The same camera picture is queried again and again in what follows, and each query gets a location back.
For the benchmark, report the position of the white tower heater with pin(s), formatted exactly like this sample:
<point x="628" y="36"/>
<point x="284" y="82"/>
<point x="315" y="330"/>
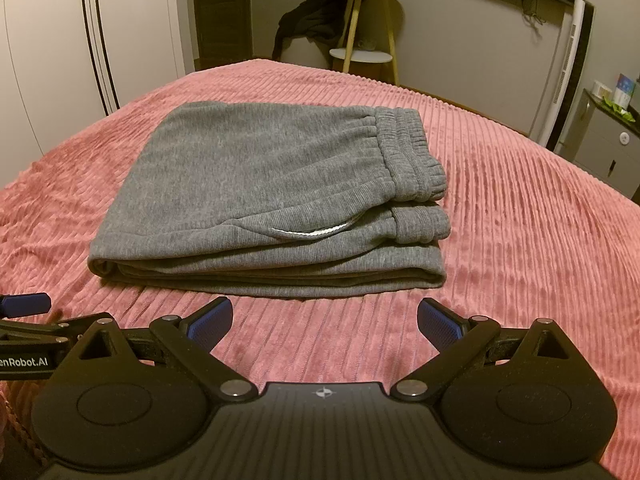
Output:
<point x="565" y="75"/>

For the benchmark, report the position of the pink ribbed blanket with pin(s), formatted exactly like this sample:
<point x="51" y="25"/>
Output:
<point x="525" y="240"/>

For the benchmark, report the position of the black jacket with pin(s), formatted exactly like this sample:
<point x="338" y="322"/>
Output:
<point x="307" y="17"/>

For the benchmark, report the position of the dark wooden door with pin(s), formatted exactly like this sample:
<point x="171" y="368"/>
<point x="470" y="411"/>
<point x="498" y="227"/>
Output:
<point x="222" y="10"/>

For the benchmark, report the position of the grey pants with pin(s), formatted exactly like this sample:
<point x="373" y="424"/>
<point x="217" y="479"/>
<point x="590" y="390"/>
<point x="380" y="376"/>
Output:
<point x="260" y="180"/>

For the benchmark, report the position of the small glass bowl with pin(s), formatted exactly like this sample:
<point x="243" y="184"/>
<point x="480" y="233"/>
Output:
<point x="369" y="45"/>

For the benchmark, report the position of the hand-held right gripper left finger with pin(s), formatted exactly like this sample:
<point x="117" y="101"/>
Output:
<point x="211" y="325"/>

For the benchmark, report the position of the white and blue box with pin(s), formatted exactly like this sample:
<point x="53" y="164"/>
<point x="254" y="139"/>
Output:
<point x="624" y="91"/>

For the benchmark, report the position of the white wardrobe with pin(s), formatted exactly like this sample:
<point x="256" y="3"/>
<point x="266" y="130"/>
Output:
<point x="55" y="35"/>

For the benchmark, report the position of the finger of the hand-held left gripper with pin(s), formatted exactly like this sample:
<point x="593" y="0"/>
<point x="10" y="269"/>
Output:
<point x="25" y="304"/>
<point x="45" y="331"/>

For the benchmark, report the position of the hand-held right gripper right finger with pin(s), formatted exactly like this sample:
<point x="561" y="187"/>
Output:
<point x="441" y="324"/>

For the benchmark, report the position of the grey drawer cabinet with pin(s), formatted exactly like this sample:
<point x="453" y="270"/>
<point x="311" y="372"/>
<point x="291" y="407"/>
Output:
<point x="600" y="140"/>

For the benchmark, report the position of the green packet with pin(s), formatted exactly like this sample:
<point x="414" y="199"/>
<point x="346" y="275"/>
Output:
<point x="617" y="109"/>

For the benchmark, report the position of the round wooden side table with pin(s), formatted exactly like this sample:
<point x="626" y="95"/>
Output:
<point x="367" y="57"/>

